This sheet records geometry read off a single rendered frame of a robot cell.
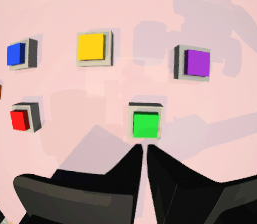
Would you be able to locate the blue button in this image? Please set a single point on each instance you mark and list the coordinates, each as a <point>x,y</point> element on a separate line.
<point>22,54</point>

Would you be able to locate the yellow button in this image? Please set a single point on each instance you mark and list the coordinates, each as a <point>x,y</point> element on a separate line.
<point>94,49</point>

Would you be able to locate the red button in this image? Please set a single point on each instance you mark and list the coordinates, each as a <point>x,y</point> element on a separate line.
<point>25,117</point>

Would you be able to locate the purple button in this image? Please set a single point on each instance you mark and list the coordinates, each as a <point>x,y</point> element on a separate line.
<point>191,63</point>

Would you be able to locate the green button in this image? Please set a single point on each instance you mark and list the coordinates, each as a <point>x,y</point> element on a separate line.
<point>144,120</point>

